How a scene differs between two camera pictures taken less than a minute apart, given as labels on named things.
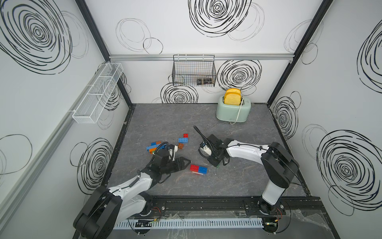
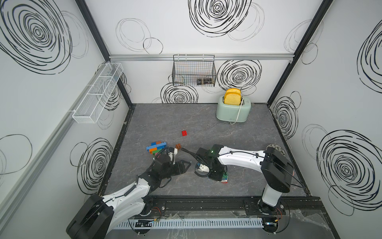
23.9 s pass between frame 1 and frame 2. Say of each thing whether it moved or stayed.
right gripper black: moved
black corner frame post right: stayed
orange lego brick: stayed
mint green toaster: stayed
